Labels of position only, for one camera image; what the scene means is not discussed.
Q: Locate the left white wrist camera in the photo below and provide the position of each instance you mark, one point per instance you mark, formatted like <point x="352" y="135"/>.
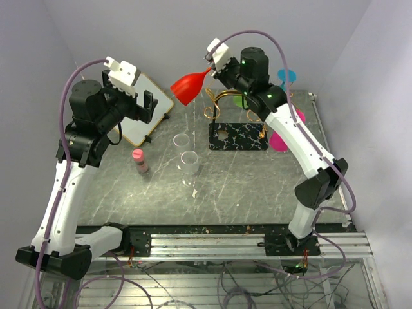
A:
<point x="123" y="75"/>

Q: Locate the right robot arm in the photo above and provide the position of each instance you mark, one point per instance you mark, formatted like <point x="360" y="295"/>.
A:
<point x="249" y="76"/>

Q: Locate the aluminium mounting rail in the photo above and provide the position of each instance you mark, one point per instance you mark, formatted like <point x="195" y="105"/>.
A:
<point x="197" y="247"/>

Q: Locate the front clear wine glass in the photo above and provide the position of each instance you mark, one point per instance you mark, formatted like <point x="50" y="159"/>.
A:
<point x="189" y="165"/>

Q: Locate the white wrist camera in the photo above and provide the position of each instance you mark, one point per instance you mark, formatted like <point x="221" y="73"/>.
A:
<point x="221" y="56"/>
<point x="123" y="75"/>

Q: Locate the clear wine glass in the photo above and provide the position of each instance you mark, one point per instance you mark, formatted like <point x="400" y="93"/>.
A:
<point x="189" y="165"/>
<point x="181" y="143"/>

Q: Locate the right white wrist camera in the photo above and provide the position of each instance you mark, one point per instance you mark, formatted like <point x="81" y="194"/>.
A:
<point x="221" y="56"/>

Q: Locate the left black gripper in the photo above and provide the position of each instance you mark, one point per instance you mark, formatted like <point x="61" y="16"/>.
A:
<point x="143" y="113"/>

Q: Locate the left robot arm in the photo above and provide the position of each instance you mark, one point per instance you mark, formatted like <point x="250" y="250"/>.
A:
<point x="97" y="108"/>

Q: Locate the pink capped small bottle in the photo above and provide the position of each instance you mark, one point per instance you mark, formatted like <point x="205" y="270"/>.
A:
<point x="138" y="157"/>

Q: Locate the red plastic wine glass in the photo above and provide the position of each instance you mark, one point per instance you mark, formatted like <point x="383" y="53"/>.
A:
<point x="189" y="86"/>

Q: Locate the rear clear wine glass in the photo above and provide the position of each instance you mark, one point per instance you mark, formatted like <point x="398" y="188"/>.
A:
<point x="181" y="143"/>

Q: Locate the green plastic wine glass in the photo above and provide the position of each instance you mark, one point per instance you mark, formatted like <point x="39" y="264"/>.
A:
<point x="239" y="101"/>

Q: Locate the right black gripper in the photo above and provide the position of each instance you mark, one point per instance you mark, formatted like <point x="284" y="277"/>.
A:
<point x="219" y="74"/>

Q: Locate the gold wine glass rack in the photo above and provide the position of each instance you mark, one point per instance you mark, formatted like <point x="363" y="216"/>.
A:
<point x="233" y="136"/>

